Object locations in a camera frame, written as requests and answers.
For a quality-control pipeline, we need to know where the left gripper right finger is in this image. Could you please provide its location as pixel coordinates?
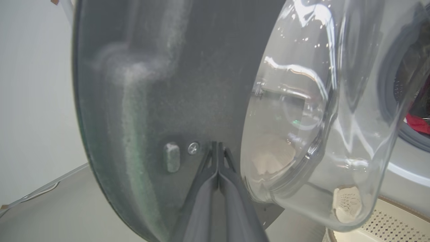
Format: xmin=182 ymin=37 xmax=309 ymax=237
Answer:
xmin=218 ymin=142 xmax=269 ymax=242

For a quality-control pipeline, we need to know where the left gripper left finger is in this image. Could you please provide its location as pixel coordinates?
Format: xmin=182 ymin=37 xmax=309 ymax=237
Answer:
xmin=171 ymin=141 xmax=219 ymax=242

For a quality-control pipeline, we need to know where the round washing machine door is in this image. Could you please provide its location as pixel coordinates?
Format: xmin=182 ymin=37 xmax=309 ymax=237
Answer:
xmin=72 ymin=0 xmax=429 ymax=242

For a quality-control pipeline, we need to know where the red printed basketball jersey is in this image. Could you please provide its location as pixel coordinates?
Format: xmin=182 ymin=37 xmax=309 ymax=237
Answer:
xmin=405 ymin=113 xmax=430 ymax=135

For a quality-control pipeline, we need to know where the cream perforated laundry basket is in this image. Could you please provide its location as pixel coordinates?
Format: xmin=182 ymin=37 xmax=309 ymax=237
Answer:
xmin=328 ymin=197 xmax=430 ymax=242

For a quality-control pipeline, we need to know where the white front-load washing machine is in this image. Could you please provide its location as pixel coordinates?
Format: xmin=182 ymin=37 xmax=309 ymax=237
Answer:
xmin=370 ymin=0 xmax=430 ymax=219

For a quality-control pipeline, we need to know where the white floor cable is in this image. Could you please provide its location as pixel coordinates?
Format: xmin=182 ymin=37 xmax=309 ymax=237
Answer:
xmin=0 ymin=181 xmax=61 ymax=212

